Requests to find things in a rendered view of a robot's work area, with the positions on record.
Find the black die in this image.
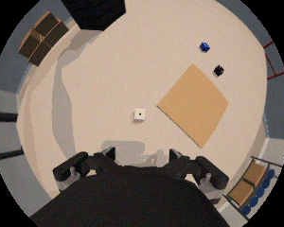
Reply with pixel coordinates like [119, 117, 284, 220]
[214, 65, 224, 76]

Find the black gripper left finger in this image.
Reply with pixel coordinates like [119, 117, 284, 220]
[52, 147, 128, 193]

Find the blue die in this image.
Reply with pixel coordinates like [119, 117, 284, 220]
[200, 43, 210, 52]

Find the white die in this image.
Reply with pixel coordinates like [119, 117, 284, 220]
[134, 109, 147, 120]

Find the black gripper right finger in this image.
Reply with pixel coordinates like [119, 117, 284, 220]
[150, 148, 229, 205]

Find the tan flat mat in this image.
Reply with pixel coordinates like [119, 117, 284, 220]
[156, 63, 228, 148]

